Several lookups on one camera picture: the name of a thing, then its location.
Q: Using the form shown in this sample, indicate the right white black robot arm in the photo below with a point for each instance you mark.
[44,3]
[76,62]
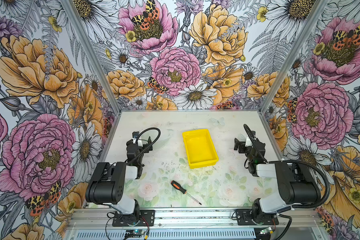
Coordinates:
[295,185]

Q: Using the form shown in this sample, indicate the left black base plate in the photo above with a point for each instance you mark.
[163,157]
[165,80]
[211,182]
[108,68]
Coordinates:
[142,218]

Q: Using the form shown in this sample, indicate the green circuit board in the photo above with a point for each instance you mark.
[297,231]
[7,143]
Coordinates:
[268,230]
[134,233]

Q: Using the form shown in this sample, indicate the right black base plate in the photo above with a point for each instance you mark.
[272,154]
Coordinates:
[246,217]

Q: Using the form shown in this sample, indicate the left green circuit board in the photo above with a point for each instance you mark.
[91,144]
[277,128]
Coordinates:
[134,233]

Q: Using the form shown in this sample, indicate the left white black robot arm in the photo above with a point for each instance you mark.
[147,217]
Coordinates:
[106,186]

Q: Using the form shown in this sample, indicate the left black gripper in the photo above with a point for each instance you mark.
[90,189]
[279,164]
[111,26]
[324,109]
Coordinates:
[135,143]

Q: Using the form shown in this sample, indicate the yellow plastic bin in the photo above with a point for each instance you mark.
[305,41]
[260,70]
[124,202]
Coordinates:
[199,148]

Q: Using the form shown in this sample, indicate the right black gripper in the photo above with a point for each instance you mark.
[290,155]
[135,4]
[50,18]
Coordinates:
[244,146]

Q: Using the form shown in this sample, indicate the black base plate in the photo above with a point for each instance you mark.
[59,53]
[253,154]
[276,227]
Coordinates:
[142,218]
[246,217]

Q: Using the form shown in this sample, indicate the right green circuit board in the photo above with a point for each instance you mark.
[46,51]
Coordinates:
[268,230]

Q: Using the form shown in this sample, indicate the aluminium front rail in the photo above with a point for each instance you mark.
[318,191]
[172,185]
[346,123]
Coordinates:
[196,224]

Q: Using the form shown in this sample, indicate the orange black handled screwdriver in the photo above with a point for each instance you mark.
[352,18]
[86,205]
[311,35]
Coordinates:
[178,187]

